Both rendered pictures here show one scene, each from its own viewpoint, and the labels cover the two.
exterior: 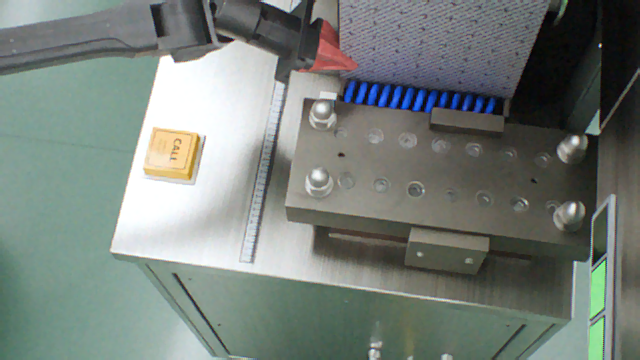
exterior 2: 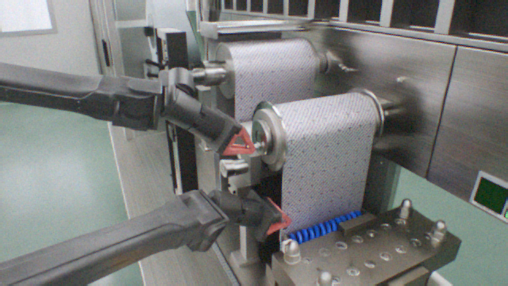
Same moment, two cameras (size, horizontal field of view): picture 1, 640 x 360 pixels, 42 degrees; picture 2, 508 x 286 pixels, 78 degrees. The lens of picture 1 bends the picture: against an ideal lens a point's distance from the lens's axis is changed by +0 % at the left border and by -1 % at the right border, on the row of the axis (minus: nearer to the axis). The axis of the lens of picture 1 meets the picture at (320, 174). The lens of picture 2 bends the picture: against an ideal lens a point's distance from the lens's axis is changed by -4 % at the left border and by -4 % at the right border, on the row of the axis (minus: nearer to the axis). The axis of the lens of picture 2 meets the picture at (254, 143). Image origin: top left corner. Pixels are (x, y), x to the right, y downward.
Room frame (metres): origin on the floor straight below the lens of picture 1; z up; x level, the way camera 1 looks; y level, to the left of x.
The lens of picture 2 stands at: (0.15, 0.37, 1.52)
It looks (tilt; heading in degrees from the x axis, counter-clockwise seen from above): 25 degrees down; 322
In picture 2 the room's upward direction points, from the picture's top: straight up
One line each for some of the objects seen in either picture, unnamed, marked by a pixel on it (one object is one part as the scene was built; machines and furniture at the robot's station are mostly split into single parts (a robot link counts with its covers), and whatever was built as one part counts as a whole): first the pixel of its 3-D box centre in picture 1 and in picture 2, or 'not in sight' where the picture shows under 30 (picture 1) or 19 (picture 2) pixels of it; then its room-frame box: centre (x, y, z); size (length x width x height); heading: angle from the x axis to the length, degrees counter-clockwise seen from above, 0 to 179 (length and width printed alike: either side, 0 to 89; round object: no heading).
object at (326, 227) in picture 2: (423, 101); (328, 228); (0.52, -0.15, 1.03); 0.21 x 0.04 x 0.03; 78
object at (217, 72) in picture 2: not in sight; (213, 73); (0.87, -0.07, 1.33); 0.06 x 0.06 x 0.06; 78
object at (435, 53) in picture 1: (430, 56); (326, 193); (0.54, -0.15, 1.11); 0.23 x 0.01 x 0.18; 78
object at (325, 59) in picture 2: not in sight; (314, 63); (0.80, -0.38, 1.33); 0.07 x 0.07 x 0.07; 78
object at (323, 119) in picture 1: (322, 111); (292, 249); (0.50, -0.01, 1.05); 0.04 x 0.04 x 0.04
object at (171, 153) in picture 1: (171, 153); not in sight; (0.52, 0.22, 0.91); 0.07 x 0.07 x 0.02; 78
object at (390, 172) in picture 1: (443, 178); (369, 257); (0.41, -0.16, 1.00); 0.40 x 0.16 x 0.06; 78
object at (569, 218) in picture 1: (572, 212); (440, 228); (0.33, -0.31, 1.05); 0.04 x 0.04 x 0.04
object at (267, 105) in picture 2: not in sight; (268, 136); (0.62, -0.05, 1.25); 0.15 x 0.01 x 0.15; 168
